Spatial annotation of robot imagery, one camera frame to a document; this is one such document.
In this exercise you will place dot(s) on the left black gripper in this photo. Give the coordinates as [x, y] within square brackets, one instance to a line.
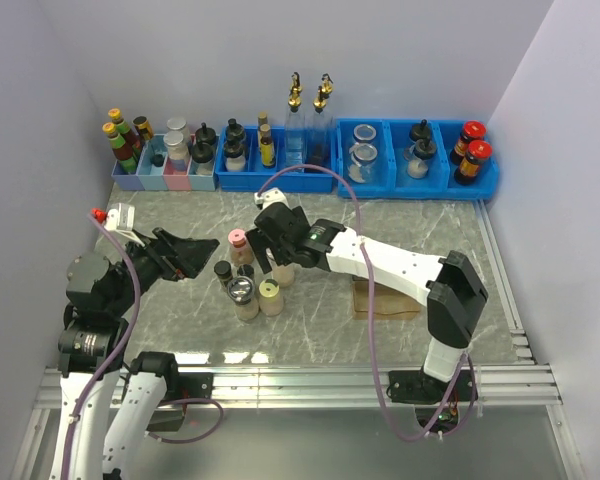
[175, 256]

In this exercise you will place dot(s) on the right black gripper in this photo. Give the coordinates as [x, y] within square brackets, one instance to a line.
[259, 246]

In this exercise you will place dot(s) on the silver lid spice jar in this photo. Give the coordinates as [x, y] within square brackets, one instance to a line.
[284, 275]

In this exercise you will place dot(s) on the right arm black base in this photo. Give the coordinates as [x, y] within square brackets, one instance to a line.
[416, 389]

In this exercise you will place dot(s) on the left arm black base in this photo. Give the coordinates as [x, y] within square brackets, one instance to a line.
[170, 418]

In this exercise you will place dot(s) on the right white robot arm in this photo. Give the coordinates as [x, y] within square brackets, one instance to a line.
[448, 286]

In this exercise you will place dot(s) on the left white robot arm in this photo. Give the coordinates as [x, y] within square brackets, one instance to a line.
[103, 307]

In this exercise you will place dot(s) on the pink lid spice jar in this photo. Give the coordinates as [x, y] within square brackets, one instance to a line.
[241, 252]

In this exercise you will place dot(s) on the dark shaker spice bottle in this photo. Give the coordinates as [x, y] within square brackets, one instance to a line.
[246, 270]

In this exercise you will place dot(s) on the small black cap bottle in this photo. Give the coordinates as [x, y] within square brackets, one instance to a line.
[224, 273]

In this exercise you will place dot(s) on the yellow lid spice jar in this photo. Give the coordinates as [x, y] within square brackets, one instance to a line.
[271, 300]

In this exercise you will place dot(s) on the pale blue storage bin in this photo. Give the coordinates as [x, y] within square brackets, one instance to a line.
[202, 183]

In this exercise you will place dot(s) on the light blue storage bin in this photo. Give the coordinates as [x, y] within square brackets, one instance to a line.
[150, 175]

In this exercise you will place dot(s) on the pink storage bin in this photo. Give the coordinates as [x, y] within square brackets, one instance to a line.
[175, 175]

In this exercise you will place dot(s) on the purple storage bin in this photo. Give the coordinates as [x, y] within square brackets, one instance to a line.
[124, 180]

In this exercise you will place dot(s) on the front black top shaker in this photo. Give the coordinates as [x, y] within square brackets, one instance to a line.
[235, 157]

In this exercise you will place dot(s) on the black shaker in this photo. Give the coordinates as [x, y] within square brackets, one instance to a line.
[235, 157]
[235, 131]

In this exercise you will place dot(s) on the front cork yellow bottle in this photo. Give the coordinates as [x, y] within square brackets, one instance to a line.
[266, 146]

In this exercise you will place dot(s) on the small black cap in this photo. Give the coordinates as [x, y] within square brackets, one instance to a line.
[157, 160]

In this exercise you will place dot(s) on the front silver lid jar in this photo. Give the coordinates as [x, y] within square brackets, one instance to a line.
[177, 149]

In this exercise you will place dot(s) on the front black pourer jar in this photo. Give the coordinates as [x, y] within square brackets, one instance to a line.
[203, 158]

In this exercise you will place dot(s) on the black pourer jar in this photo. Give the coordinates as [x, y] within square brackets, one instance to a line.
[203, 158]
[206, 135]

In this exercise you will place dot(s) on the rear black top shaker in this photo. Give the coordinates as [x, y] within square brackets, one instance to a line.
[235, 131]

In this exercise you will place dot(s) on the left glass oil bottle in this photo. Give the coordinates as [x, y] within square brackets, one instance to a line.
[294, 132]

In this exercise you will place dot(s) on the right dark oil bottle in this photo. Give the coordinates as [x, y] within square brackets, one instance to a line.
[318, 135]

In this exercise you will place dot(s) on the rear black pourer jar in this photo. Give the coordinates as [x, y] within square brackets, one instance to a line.
[206, 135]

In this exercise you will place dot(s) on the rear cork bottle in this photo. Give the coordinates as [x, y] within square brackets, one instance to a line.
[262, 120]

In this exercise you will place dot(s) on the front red sauce bottle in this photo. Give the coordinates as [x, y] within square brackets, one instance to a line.
[122, 150]

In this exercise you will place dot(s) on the red sauce bottle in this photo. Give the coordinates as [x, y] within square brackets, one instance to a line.
[125, 130]
[122, 150]

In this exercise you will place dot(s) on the front clear glass jar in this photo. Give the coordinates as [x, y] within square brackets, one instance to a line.
[362, 163]

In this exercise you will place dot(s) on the clear glass jar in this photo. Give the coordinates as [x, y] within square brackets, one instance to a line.
[364, 133]
[362, 163]

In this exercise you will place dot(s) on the rear silver lid jar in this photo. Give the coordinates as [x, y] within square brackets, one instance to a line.
[179, 124]

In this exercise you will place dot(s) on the dark yellow label bottle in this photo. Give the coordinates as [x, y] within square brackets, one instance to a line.
[143, 128]

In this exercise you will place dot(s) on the rear red sauce bottle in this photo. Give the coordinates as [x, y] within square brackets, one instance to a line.
[125, 130]

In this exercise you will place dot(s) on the large blue triple bin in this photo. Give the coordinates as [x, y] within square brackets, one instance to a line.
[387, 177]

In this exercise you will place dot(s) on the rear clear glass jar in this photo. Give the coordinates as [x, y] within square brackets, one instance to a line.
[364, 133]

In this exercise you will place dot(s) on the front black lid sugar jar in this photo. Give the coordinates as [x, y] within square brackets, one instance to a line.
[418, 156]

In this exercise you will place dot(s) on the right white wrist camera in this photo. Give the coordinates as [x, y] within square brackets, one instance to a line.
[270, 197]

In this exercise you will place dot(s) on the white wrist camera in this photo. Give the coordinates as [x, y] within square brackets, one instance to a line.
[119, 218]
[270, 197]

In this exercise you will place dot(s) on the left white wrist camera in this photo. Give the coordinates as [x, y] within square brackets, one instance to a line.
[119, 218]

